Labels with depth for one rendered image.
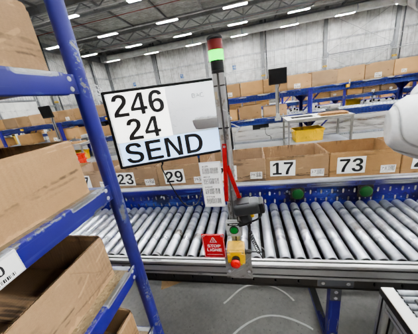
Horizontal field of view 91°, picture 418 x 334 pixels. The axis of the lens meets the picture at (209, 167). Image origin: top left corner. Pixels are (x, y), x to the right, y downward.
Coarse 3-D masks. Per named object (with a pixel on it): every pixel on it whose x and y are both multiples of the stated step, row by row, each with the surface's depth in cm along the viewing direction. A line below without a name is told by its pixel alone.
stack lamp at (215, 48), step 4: (208, 40) 65; (212, 40) 64; (216, 40) 64; (220, 40) 65; (208, 44) 66; (212, 44) 65; (216, 44) 65; (220, 44) 65; (208, 48) 66; (212, 48) 65; (216, 48) 65; (220, 48) 66; (208, 52) 67; (212, 52) 66; (216, 52) 65; (220, 52) 66; (208, 56) 68; (212, 56) 66; (216, 56) 66; (220, 56) 66
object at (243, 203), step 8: (240, 200) 79; (248, 200) 78; (256, 200) 77; (240, 208) 77; (248, 208) 76; (256, 208) 75; (264, 208) 76; (240, 216) 79; (248, 216) 79; (240, 224) 81; (248, 224) 79
